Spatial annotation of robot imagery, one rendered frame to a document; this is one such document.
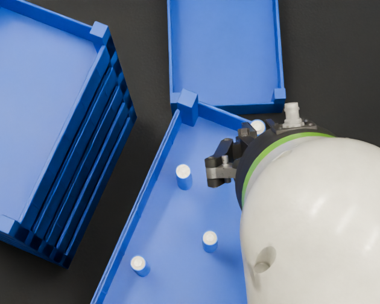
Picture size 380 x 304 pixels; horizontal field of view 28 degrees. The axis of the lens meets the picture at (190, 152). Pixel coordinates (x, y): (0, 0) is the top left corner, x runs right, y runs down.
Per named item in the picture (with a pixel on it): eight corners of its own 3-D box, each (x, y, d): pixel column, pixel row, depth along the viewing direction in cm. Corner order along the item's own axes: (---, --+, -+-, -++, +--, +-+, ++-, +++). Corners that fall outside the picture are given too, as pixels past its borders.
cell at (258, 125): (250, 133, 87) (252, 116, 81) (264, 139, 87) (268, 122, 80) (243, 147, 86) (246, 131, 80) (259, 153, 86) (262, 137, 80)
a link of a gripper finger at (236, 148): (254, 157, 73) (224, 161, 73) (248, 148, 78) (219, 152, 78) (253, 142, 72) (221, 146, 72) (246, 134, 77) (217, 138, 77)
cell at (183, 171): (193, 166, 87) (194, 179, 94) (178, 161, 88) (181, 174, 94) (187, 181, 87) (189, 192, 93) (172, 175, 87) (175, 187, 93)
